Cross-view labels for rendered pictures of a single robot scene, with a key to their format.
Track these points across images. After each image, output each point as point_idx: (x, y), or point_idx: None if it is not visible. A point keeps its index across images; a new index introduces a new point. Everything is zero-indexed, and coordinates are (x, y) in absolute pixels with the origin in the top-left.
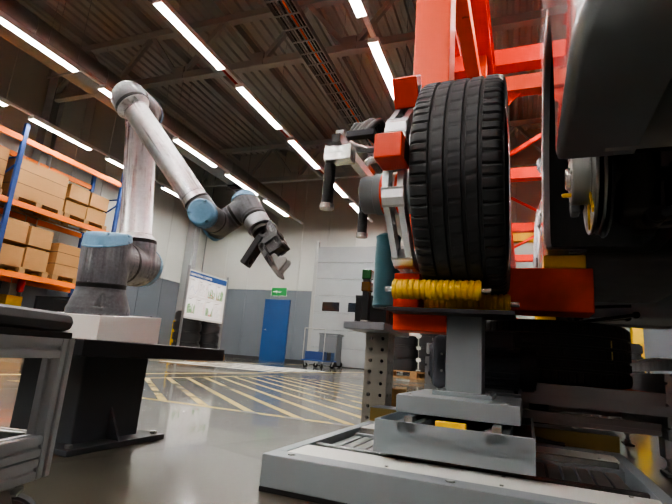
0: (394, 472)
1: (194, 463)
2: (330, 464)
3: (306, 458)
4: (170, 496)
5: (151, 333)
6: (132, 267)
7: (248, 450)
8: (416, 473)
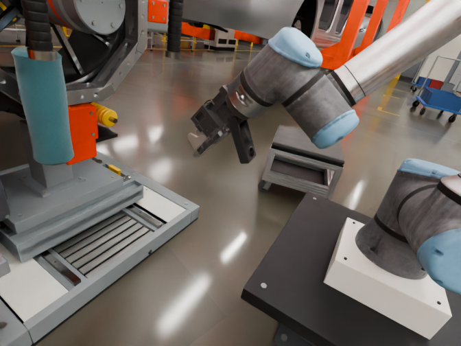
0: (149, 182)
1: (230, 259)
2: (173, 191)
3: (180, 198)
4: (233, 215)
5: (330, 265)
6: (392, 204)
7: (191, 298)
8: (140, 181)
